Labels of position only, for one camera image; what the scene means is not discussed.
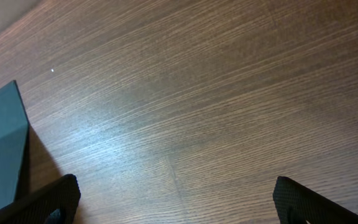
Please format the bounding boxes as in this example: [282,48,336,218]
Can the dark teal hinged box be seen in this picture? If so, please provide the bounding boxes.
[0,81,29,209]

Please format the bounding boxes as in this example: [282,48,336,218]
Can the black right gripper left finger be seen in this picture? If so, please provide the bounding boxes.
[0,174,81,224]

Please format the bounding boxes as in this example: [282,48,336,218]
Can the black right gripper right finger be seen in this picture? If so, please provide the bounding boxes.
[273,176,358,224]

